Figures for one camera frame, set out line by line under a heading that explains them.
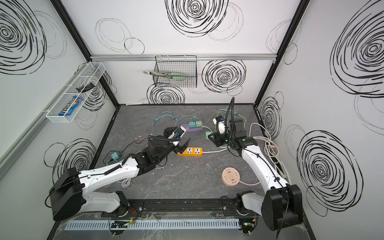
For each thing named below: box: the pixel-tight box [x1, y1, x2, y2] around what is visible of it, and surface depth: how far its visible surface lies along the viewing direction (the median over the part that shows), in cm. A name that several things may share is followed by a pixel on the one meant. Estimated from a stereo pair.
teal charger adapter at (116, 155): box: [111, 151, 122, 160], surface depth 92 cm
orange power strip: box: [178, 147, 204, 157], surface depth 93 cm
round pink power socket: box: [221, 167, 241, 187], surface depth 84 cm
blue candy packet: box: [58, 96, 83, 116], surface depth 72 cm
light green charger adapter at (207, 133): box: [205, 131, 213, 140], surface depth 82 cm
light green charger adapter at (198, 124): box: [195, 120, 203, 128], surface depth 102 cm
